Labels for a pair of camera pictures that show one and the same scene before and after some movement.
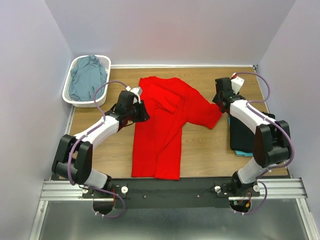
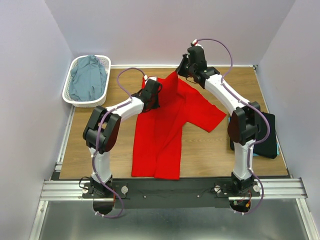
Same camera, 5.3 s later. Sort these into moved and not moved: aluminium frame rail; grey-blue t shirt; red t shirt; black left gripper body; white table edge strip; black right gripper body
Moved: black left gripper body; black right gripper body
Not moved: aluminium frame rail; white table edge strip; red t shirt; grey-blue t shirt
